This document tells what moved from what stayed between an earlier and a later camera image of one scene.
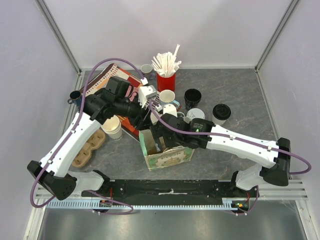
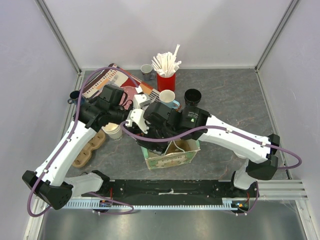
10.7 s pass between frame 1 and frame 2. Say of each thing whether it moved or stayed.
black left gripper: moved
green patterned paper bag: stayed
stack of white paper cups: stayed
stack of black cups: stayed
